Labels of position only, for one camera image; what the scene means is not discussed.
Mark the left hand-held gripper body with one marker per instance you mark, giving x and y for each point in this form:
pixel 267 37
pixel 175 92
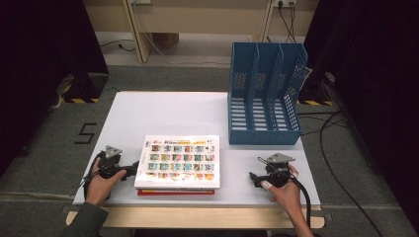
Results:
pixel 110 164

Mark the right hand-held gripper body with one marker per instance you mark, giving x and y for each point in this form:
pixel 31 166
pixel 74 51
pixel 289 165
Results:
pixel 278 174

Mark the blue file rack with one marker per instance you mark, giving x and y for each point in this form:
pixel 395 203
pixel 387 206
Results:
pixel 263 135

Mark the white book with picture grid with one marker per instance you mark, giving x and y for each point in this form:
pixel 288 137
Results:
pixel 179 161

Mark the red book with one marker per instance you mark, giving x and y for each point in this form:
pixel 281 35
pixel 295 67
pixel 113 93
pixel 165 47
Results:
pixel 176 193

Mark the thick blue cover book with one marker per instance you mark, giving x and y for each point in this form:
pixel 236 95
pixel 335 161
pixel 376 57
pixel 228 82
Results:
pixel 178 189

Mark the person's right hand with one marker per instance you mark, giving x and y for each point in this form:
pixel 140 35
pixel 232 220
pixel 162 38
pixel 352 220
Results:
pixel 290 197

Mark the person's left hand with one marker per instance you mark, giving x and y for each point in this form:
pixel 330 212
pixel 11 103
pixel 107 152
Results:
pixel 99 189

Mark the wooden plank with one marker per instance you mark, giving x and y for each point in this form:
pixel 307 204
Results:
pixel 197 217

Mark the yellow-black striped stand base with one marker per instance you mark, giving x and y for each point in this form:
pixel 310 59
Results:
pixel 84 87
pixel 314 102

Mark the black curtain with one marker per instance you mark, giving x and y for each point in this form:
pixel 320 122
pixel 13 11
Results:
pixel 372 82
pixel 42 65

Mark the beige desk frame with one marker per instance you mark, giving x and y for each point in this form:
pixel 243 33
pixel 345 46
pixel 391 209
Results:
pixel 204 16

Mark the white wall socket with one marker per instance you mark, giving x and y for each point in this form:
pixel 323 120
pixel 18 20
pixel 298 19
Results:
pixel 285 2

